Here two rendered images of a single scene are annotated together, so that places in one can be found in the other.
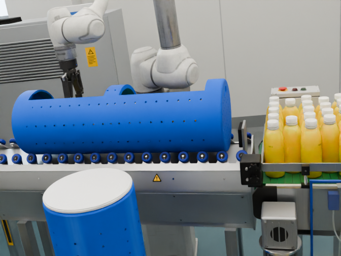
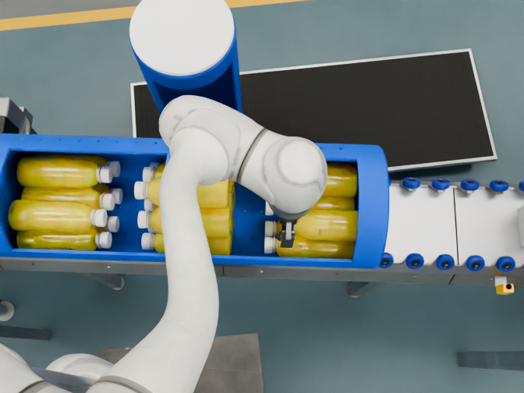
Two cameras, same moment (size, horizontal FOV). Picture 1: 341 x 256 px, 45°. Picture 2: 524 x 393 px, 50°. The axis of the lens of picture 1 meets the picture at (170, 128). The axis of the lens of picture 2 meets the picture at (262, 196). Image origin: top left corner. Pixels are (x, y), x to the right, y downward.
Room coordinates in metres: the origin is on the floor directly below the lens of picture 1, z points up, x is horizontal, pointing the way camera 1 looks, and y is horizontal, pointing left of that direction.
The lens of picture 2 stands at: (2.04, 0.27, 2.35)
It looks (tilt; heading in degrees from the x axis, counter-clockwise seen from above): 74 degrees down; 165
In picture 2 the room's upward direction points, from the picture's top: straight up
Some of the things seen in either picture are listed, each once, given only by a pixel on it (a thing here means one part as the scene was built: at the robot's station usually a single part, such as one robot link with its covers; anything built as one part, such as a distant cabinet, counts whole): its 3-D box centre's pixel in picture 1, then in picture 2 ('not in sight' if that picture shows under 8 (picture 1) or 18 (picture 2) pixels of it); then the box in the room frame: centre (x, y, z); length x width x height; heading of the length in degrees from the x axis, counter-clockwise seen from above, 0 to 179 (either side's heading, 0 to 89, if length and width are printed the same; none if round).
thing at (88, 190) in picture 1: (88, 188); (182, 28); (1.18, 0.28, 1.03); 0.28 x 0.28 x 0.01
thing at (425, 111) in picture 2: not in sight; (309, 126); (1.16, 0.71, 0.07); 1.50 x 0.52 x 0.15; 82
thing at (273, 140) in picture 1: (274, 150); not in sight; (1.36, -0.36, 0.99); 0.07 x 0.07 x 0.19
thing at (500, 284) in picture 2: not in sight; (504, 277); (2.01, 0.91, 0.92); 0.08 x 0.03 x 0.05; 164
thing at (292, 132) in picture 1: (292, 146); not in sight; (1.38, -0.43, 0.99); 0.07 x 0.07 x 0.19
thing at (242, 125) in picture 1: (242, 138); not in sight; (1.52, -0.28, 0.99); 0.10 x 0.02 x 0.12; 164
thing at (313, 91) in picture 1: (295, 100); not in sight; (1.74, -0.56, 1.05); 0.20 x 0.10 x 0.10; 74
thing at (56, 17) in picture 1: (62, 26); (288, 171); (1.77, 0.39, 1.48); 0.13 x 0.11 x 0.16; 47
